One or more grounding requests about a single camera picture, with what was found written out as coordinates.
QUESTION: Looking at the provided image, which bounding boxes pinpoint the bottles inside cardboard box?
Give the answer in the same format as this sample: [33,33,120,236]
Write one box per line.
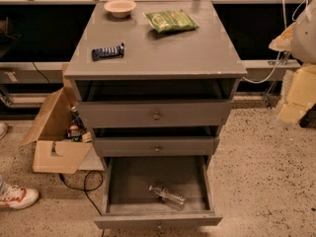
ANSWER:
[66,107,92,143]

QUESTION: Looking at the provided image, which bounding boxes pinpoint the grey middle drawer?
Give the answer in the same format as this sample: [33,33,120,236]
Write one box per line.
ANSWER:
[94,136,219,157]

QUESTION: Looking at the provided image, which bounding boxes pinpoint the grey top drawer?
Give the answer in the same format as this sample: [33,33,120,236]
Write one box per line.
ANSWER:
[78,101,232,128]

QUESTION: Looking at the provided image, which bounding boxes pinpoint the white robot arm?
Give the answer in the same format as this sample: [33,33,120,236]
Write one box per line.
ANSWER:
[269,0,316,126]

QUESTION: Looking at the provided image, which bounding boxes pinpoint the clear plastic water bottle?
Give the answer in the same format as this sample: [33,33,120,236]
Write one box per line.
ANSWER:
[148,186,186,205]

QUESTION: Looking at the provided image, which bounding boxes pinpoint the white and red sneaker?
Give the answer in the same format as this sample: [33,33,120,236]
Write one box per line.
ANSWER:
[0,181,40,209]

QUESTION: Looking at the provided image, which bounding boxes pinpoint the grey wooden drawer cabinet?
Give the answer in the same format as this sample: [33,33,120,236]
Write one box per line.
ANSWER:
[63,0,248,170]

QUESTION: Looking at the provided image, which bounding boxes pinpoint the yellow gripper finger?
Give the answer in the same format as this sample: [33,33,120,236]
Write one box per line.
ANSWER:
[269,22,296,51]
[276,65,316,124]

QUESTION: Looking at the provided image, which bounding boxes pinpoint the dark blue snack bar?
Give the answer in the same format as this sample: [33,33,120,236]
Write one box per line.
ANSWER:
[92,42,124,61]

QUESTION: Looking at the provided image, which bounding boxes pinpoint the black floor cable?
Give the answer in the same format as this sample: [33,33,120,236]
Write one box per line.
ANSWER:
[58,170,106,237]

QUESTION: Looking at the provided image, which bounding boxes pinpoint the green chip bag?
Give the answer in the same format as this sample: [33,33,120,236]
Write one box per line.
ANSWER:
[145,10,199,34]

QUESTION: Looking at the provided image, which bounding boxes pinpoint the beige paper bowl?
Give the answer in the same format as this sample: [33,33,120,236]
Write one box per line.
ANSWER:
[104,0,136,19]

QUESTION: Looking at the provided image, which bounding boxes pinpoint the grey open bottom drawer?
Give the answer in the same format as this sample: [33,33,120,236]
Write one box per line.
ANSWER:
[95,156,222,229]

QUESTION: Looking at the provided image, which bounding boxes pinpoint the open cardboard box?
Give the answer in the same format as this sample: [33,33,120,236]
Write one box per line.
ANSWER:
[21,77,92,174]

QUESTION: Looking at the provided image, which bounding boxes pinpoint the white hanging cable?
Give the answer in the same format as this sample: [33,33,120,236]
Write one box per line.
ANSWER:
[242,0,310,85]

